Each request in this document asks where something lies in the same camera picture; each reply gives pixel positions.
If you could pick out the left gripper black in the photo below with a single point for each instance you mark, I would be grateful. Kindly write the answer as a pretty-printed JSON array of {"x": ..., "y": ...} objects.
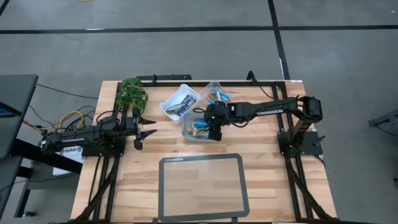
[{"x": 132, "y": 127}]

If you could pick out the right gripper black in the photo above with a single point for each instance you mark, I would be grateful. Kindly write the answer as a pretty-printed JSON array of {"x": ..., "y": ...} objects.
[{"x": 219, "y": 113}]

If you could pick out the silver blue granola bar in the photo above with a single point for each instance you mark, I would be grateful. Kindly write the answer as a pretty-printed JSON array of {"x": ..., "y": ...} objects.
[{"x": 200, "y": 124}]

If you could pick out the blue brown granola bar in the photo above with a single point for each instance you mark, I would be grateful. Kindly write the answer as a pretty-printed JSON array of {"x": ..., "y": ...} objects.
[{"x": 172, "y": 109}]

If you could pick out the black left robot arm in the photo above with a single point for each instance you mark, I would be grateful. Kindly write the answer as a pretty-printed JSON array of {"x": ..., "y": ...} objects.
[{"x": 77, "y": 138}]

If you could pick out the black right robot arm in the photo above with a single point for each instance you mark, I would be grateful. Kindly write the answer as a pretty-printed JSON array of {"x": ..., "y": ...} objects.
[{"x": 264, "y": 109}]

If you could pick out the grey plastic bin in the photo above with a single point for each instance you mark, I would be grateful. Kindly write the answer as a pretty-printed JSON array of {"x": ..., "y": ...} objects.
[{"x": 186, "y": 137}]

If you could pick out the clear plastic bin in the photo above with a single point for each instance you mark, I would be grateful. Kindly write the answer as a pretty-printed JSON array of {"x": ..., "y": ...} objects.
[{"x": 208, "y": 87}]

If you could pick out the clear container left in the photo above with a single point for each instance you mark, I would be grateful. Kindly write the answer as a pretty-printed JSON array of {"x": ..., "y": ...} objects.
[{"x": 189, "y": 93}]

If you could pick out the green artificial plant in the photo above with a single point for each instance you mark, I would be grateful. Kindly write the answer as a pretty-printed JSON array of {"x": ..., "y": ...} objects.
[{"x": 132, "y": 91}]

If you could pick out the translucent baking mat black border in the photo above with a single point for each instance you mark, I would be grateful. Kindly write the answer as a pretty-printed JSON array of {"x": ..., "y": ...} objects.
[{"x": 202, "y": 186}]

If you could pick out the white printed sheet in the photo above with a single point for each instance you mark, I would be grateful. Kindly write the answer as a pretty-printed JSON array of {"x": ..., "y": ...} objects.
[{"x": 62, "y": 155}]

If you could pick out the dark grey desk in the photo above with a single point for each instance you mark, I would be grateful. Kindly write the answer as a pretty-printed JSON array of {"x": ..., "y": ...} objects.
[{"x": 15, "y": 109}]

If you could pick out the black stand foot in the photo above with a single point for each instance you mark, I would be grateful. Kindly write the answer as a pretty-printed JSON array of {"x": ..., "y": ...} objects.
[{"x": 385, "y": 118}]

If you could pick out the black aluminium table frame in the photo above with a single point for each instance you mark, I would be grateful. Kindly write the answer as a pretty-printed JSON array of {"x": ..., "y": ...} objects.
[{"x": 236, "y": 84}]

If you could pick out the black frame bracket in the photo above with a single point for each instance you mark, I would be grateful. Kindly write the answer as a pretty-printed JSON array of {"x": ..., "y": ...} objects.
[{"x": 235, "y": 220}]

